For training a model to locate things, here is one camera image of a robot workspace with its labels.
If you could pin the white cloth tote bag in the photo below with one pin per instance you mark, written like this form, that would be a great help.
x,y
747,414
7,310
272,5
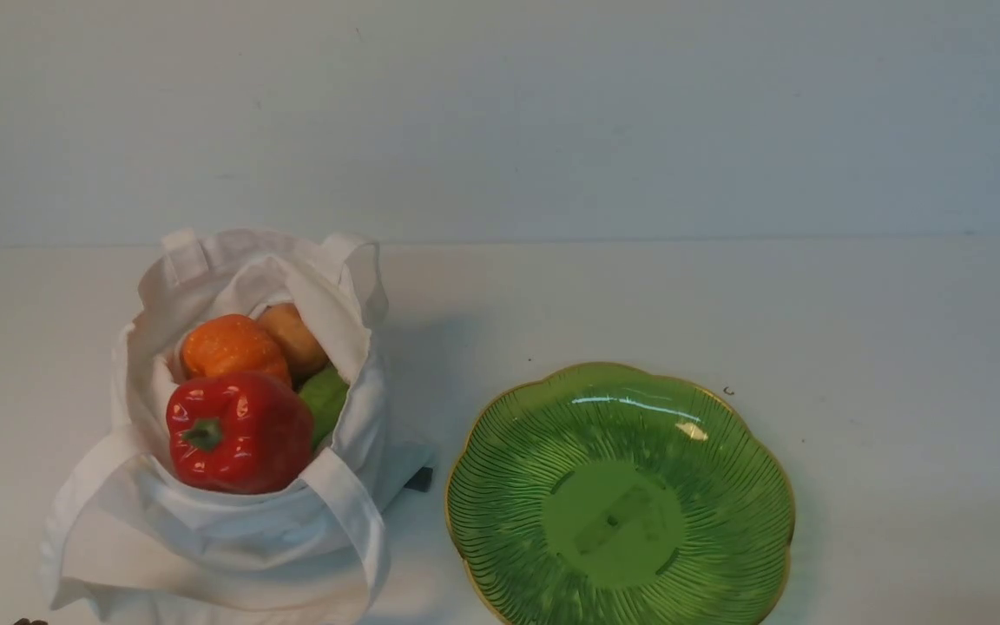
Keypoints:
x,y
335,503

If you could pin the green glass scalloped plate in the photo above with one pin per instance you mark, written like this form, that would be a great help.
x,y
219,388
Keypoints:
x,y
604,494

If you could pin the red bell pepper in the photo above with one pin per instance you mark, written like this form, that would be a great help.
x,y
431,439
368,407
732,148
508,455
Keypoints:
x,y
242,433

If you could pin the orange bell pepper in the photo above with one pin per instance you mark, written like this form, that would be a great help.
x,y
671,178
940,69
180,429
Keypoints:
x,y
233,343

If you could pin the green vegetable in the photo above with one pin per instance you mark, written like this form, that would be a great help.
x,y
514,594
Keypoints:
x,y
324,394

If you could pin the brown potato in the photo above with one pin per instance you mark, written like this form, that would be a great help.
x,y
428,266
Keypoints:
x,y
303,352

